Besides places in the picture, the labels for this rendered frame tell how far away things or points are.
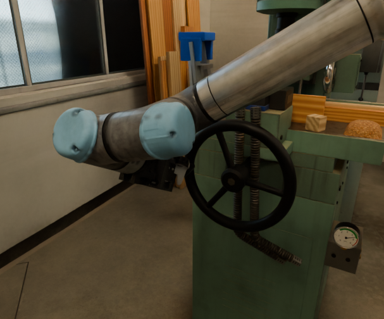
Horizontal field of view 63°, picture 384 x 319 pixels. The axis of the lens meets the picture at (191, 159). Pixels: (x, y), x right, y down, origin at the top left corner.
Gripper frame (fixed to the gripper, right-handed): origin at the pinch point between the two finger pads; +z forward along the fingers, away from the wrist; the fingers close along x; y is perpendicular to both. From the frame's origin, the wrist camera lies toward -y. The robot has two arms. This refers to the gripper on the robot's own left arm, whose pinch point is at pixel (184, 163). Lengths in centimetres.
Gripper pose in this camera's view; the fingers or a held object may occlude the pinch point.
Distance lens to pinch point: 75.1
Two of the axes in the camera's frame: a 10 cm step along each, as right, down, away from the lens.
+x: 8.7, 1.8, -4.6
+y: -2.5, 9.6, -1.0
